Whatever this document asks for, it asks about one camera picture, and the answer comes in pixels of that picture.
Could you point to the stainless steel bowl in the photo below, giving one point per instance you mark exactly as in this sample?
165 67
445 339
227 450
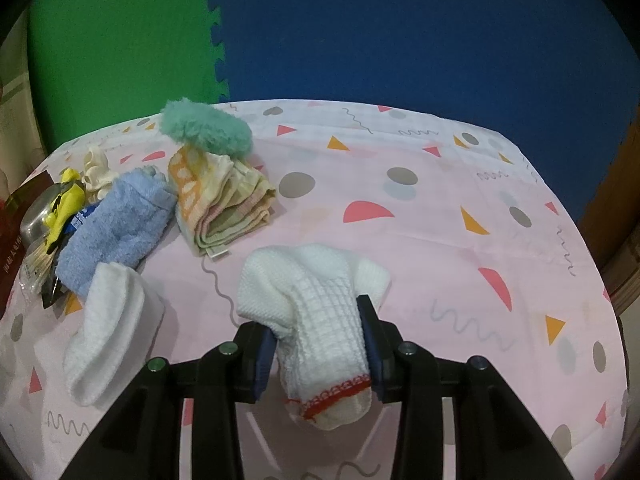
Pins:
32 226

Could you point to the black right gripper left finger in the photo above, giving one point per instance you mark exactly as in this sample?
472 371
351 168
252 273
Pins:
236 371

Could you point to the white knit sock red trim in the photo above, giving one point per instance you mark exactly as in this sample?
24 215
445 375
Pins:
307 296

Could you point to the dark red box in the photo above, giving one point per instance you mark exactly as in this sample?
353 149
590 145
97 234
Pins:
12 249

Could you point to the blue foam mat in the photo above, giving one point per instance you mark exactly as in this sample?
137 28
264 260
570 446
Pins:
559 78

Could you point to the yellow black plastic toy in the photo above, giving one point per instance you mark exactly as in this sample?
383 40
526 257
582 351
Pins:
66 204

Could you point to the folded orange yellow towel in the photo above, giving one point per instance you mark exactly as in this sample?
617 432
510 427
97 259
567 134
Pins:
220 199

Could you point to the bag of wooden sticks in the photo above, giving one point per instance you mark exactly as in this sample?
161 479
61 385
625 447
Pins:
34 269

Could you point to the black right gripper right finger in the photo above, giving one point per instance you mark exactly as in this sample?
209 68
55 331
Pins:
402 372

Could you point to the green foam mat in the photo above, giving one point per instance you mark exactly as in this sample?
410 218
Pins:
93 63

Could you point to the teal fluffy scrunchie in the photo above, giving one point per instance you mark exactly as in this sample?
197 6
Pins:
207 128

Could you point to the light blue fuzzy sock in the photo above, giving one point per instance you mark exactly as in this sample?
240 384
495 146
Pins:
124 228

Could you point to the cream satin scrunchie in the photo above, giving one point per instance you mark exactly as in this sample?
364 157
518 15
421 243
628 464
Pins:
97 176

